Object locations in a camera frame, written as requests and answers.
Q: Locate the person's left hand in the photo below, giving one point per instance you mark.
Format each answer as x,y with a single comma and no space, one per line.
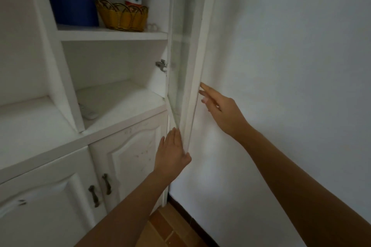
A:
170,160

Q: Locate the person's right hand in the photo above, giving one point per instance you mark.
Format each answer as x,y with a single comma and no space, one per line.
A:
230,118

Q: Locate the white wooden cabinet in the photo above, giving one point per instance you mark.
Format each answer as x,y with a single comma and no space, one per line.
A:
34,128

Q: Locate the yellow wicker basket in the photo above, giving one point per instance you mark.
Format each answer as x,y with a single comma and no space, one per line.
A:
123,18

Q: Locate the metal door hinge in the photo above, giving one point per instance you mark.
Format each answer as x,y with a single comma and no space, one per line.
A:
162,65

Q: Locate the white remote control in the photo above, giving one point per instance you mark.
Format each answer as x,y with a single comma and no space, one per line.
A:
87,112

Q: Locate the person's right forearm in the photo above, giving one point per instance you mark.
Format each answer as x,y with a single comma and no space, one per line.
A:
298,191

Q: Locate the person's left forearm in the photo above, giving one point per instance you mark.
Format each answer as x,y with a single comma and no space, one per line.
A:
127,212

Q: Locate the person's left thumb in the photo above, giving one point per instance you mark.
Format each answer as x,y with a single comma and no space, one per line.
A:
187,159

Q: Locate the narrow white panelled cabinet door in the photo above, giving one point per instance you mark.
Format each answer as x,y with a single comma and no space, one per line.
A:
130,157

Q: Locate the wide white panelled cabinet door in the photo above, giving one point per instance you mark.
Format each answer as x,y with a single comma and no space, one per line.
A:
49,209

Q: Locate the small clear glass object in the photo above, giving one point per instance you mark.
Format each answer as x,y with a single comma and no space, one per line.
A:
153,27

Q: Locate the white framed glass cabinet door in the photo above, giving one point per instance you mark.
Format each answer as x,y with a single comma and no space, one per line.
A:
190,53

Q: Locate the person's right thumb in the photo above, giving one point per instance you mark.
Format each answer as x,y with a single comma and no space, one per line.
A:
211,105

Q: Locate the person's left middle finger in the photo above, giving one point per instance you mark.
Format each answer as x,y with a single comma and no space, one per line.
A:
169,141

